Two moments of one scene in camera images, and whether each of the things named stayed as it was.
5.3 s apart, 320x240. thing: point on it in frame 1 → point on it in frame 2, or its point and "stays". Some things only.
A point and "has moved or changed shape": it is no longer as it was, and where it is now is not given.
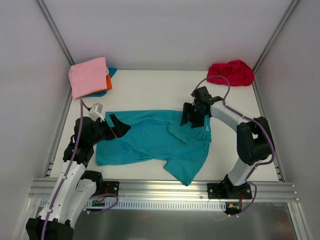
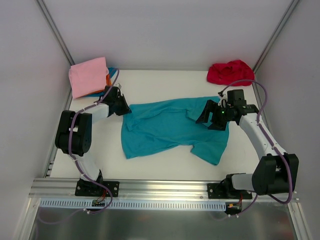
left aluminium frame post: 53,24 stays
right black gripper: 194,110 → 215,115
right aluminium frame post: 292,6 stays
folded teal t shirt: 111,71 stays
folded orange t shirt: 109,86 stays
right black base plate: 229,191 stays
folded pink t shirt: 88,76 stays
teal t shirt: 159,134 has moved or changed shape
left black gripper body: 111,129 → 119,104
